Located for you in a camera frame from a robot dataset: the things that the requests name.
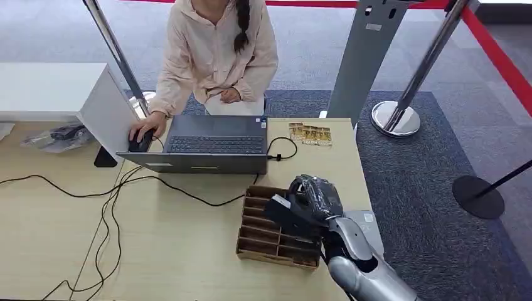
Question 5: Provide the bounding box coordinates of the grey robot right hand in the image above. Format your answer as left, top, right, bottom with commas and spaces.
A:
287, 174, 345, 224

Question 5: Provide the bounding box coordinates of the person's left hand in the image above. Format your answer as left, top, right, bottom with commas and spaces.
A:
220, 87, 242, 104

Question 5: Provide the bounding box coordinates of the person's right hand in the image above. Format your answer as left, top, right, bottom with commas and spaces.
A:
129, 111, 168, 144

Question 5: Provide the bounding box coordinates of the black computer mouse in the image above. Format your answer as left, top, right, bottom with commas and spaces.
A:
127, 127, 156, 154

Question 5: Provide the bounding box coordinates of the person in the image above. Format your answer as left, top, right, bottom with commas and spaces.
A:
149, 0, 279, 119

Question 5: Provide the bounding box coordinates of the dark grey laptop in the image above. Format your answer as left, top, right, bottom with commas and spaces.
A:
116, 114, 269, 176

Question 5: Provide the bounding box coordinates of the black wedge stand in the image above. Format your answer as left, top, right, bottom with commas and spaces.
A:
93, 146, 119, 169

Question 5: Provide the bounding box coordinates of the grey flat plate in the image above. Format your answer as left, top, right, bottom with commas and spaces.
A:
344, 209, 386, 256

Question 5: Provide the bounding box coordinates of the wooden card box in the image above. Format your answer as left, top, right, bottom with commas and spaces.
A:
235, 185, 323, 272

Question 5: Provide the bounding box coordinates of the clear plastic bag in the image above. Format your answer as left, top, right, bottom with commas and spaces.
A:
19, 124, 95, 154

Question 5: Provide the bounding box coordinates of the white cabinet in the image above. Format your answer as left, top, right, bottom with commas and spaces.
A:
0, 62, 140, 161

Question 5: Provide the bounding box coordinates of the dark blue rug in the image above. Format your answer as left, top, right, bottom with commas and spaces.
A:
123, 89, 532, 301

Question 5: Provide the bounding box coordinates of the grey kiosk column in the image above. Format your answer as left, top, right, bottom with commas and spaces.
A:
326, 0, 412, 127

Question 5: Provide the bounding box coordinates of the black round base stand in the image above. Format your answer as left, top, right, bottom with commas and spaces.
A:
452, 159, 532, 220

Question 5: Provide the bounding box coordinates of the red barrier belt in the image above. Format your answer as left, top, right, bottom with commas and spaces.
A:
120, 0, 532, 117

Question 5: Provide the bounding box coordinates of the short looped black cable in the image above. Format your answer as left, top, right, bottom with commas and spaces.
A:
265, 136, 299, 162

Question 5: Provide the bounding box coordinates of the chrome stanchion post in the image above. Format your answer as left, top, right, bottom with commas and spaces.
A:
370, 0, 471, 139
82, 0, 157, 119

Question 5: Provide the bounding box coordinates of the long black power cable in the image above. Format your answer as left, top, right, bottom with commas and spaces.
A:
0, 174, 260, 208

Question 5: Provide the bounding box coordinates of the thin black cable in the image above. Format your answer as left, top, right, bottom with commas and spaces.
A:
40, 165, 144, 301

